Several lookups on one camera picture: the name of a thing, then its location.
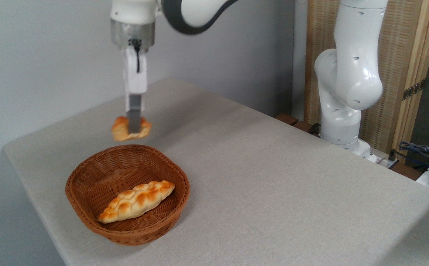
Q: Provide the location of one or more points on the brown wicker basket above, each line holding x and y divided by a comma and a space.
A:
100, 177

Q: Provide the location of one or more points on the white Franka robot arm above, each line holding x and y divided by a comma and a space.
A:
354, 74

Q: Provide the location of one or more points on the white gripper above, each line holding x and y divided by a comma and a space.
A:
135, 79

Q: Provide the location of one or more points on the braided bread loaf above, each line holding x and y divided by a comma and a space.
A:
137, 201

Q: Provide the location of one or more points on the brass screen hinge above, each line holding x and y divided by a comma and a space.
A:
414, 89

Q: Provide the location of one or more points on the small orange croissant bread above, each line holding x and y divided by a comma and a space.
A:
120, 129

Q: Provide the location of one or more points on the grey tablecloth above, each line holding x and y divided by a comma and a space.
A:
273, 192

